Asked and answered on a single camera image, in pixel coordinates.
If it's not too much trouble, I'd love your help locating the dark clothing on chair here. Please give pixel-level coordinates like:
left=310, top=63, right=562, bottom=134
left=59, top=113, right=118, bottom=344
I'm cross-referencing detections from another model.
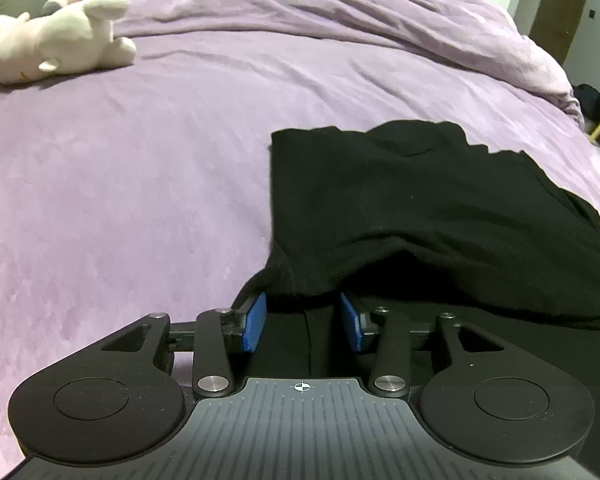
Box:
left=573, top=84, right=600, bottom=122

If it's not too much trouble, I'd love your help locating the white plush toy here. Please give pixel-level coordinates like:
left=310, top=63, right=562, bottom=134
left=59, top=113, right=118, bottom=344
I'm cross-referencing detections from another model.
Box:
left=0, top=0, right=136, bottom=84

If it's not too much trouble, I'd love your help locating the purple bed cover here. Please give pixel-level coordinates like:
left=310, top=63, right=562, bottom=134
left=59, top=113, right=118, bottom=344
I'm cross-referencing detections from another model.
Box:
left=0, top=0, right=600, bottom=478

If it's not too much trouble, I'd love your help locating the black garment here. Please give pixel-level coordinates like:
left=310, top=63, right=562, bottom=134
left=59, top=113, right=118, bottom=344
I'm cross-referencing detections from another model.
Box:
left=244, top=122, right=600, bottom=386

